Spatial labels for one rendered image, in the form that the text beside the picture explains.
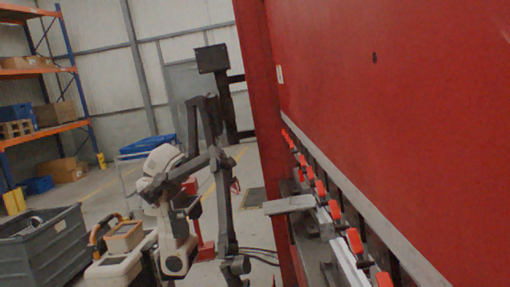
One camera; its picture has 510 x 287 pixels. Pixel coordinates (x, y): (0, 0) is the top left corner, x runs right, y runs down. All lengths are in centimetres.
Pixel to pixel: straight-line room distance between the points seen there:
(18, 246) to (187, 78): 658
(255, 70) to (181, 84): 698
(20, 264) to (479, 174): 376
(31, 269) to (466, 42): 376
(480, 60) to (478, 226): 17
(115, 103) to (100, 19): 204
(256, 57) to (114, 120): 810
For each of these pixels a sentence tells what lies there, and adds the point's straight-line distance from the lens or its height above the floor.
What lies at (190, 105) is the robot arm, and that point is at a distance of 233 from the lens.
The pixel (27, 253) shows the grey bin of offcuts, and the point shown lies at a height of 56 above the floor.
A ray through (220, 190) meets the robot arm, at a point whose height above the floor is 124.
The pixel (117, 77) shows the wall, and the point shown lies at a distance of 1041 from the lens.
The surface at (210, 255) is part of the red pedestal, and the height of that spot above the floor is 4.
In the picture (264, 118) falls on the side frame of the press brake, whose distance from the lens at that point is 281.
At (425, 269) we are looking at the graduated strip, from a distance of 66.
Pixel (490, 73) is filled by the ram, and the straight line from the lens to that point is 40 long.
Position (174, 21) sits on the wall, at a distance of 979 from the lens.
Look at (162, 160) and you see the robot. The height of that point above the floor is 133.
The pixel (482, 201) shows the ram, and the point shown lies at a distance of 46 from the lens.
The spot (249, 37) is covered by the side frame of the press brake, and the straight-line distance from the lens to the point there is 280.
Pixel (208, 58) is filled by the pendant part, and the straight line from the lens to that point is 295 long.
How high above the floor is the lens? 172
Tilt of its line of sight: 10 degrees down
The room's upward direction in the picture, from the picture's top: 10 degrees counter-clockwise
